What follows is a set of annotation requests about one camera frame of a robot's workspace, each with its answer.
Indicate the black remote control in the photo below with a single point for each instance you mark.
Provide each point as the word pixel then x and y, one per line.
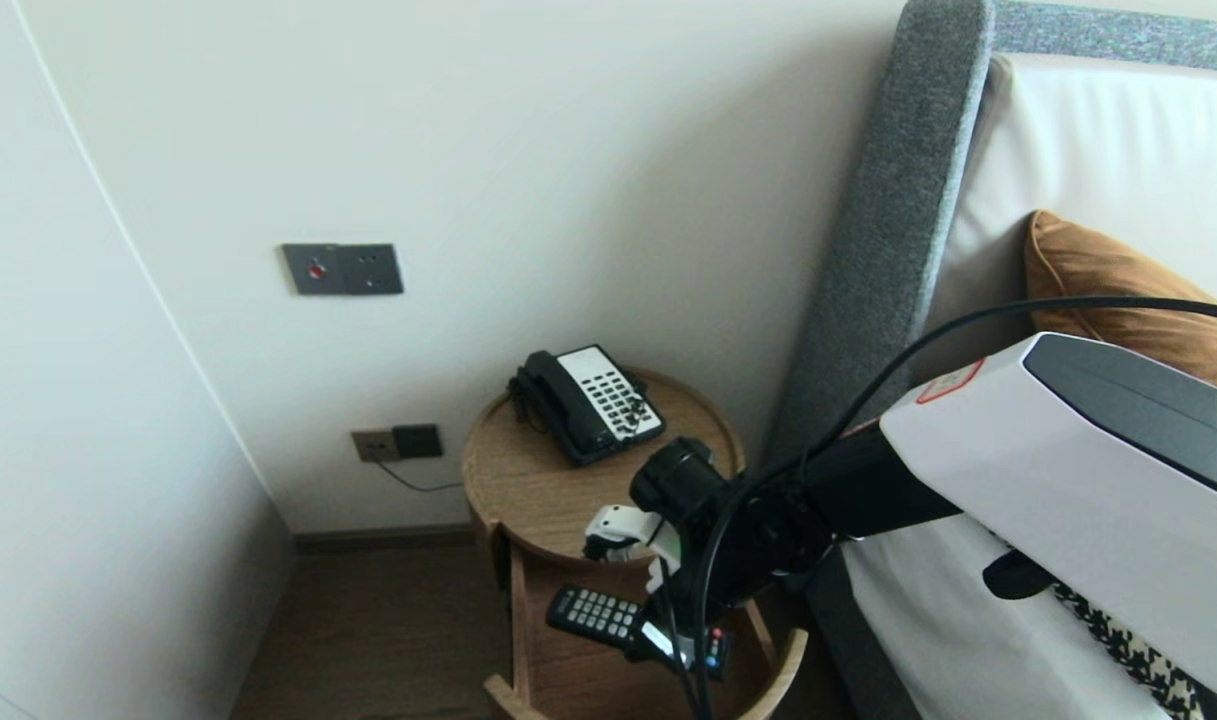
pixel 588 612

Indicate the white padded headboard cushion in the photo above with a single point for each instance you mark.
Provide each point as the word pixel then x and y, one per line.
pixel 1088 150

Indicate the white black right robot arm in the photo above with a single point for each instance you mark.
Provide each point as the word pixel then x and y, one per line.
pixel 1068 470

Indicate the red bordered white label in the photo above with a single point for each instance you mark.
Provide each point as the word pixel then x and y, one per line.
pixel 950 381

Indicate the black telephone handset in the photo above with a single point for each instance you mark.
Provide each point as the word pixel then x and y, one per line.
pixel 566 398

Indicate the white bed sheet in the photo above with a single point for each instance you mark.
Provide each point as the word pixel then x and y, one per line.
pixel 928 630

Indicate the wall power outlet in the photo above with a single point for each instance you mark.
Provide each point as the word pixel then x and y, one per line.
pixel 373 446

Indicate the dark grey power socket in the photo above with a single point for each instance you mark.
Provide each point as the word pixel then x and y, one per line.
pixel 418 441

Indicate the black white houndstooth pillow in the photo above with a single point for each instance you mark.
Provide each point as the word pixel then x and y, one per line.
pixel 1118 640

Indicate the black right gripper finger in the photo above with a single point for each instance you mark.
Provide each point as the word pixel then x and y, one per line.
pixel 690 625

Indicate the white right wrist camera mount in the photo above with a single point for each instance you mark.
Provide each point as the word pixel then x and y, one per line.
pixel 618 525

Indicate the grey switch plate red button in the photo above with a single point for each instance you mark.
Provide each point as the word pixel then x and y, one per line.
pixel 316 270

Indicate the black and white telephone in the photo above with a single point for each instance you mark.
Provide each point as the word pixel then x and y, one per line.
pixel 608 390

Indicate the brown velvet pillow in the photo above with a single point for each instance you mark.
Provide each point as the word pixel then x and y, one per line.
pixel 1118 290

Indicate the grey wall outlet plate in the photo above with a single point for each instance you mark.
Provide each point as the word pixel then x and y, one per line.
pixel 374 269

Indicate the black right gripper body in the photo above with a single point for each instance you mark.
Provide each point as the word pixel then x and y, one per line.
pixel 758 540

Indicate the brown skirting board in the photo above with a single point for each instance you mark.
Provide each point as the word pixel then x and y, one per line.
pixel 388 539

